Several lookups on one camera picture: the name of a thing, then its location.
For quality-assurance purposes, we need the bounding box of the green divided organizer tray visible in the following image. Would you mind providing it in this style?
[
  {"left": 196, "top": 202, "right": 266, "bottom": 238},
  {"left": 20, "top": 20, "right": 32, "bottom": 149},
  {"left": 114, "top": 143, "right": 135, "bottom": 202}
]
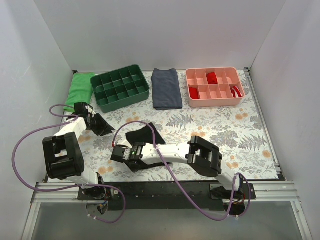
[{"left": 90, "top": 64, "right": 150, "bottom": 113}]

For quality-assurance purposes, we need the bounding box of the rolled red underwear left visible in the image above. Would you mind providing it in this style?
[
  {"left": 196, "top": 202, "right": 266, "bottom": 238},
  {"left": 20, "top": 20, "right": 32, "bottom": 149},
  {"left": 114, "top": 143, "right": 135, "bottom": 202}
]
[{"left": 188, "top": 86, "right": 200, "bottom": 100}]

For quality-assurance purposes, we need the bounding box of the black underwear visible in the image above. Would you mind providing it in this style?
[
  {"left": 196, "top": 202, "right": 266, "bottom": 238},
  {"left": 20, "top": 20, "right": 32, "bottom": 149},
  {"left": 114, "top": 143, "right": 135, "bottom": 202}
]
[{"left": 125, "top": 126, "right": 164, "bottom": 169}]

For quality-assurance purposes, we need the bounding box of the folded grey-blue towel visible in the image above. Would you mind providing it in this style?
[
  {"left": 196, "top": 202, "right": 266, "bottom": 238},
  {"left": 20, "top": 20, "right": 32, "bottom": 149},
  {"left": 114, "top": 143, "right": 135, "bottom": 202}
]
[{"left": 151, "top": 68, "right": 183, "bottom": 111}]

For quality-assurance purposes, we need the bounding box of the folded green towel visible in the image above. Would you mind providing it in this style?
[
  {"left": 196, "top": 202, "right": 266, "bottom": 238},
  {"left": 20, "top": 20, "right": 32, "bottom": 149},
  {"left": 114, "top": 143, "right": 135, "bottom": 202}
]
[{"left": 63, "top": 72, "right": 96, "bottom": 113}]

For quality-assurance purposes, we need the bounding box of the floral patterned table mat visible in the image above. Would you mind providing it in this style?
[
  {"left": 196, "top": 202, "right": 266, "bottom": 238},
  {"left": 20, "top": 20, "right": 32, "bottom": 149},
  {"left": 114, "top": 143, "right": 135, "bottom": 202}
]
[{"left": 79, "top": 70, "right": 278, "bottom": 182}]

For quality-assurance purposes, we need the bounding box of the rolled red underwear top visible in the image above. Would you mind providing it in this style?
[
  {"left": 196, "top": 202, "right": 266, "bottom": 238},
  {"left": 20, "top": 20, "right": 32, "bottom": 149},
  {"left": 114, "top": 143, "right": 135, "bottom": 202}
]
[{"left": 206, "top": 72, "right": 218, "bottom": 85}]

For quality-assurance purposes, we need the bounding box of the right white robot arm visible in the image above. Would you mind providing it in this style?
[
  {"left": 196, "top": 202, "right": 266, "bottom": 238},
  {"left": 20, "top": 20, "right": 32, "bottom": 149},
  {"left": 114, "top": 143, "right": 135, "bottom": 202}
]
[{"left": 111, "top": 136, "right": 249, "bottom": 201}]

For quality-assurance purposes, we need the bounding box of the pink divided organizer tray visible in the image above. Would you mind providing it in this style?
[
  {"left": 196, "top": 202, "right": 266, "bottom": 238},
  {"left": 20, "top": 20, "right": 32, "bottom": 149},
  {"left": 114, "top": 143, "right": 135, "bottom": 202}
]
[{"left": 185, "top": 67, "right": 246, "bottom": 108}]

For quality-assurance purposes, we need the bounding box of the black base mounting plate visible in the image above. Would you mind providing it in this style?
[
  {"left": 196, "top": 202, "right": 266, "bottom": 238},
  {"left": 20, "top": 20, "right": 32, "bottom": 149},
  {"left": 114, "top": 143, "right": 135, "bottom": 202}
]
[{"left": 77, "top": 180, "right": 258, "bottom": 213}]

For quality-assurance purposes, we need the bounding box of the rolled red underwear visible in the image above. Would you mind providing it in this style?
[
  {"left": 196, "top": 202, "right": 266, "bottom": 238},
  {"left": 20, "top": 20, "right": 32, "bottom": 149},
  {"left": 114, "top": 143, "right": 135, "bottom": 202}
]
[
  {"left": 188, "top": 86, "right": 200, "bottom": 100},
  {"left": 206, "top": 72, "right": 218, "bottom": 85}
]

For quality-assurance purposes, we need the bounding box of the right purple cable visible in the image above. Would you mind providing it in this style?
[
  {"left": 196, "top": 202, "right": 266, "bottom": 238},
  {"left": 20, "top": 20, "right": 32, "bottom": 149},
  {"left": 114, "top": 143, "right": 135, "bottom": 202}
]
[{"left": 111, "top": 120, "right": 253, "bottom": 222}]

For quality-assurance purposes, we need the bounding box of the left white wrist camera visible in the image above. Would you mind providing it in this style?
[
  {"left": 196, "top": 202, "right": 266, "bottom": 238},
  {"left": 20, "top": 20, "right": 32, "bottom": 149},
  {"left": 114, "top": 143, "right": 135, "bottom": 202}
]
[{"left": 85, "top": 104, "right": 96, "bottom": 115}]

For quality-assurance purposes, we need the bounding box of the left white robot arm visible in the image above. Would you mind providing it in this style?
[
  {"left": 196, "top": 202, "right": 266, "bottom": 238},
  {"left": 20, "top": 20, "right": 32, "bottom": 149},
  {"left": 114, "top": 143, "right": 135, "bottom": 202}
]
[{"left": 42, "top": 102, "right": 115, "bottom": 200}]

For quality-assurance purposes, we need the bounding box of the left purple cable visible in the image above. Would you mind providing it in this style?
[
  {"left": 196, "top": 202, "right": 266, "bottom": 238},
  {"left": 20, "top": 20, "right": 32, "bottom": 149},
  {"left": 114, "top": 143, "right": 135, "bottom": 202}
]
[{"left": 11, "top": 104, "right": 127, "bottom": 224}]

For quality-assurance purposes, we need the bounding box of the red white striped underwear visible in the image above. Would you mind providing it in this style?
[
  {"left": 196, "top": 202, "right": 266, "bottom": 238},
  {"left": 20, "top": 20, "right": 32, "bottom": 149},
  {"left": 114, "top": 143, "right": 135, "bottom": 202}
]
[{"left": 230, "top": 85, "right": 244, "bottom": 99}]

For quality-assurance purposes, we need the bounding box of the purple cable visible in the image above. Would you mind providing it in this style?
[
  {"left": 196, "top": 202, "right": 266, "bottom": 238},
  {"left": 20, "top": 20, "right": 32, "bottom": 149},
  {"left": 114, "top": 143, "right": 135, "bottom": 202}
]
[
  {"left": 111, "top": 120, "right": 253, "bottom": 222},
  {"left": 11, "top": 104, "right": 127, "bottom": 224}
]

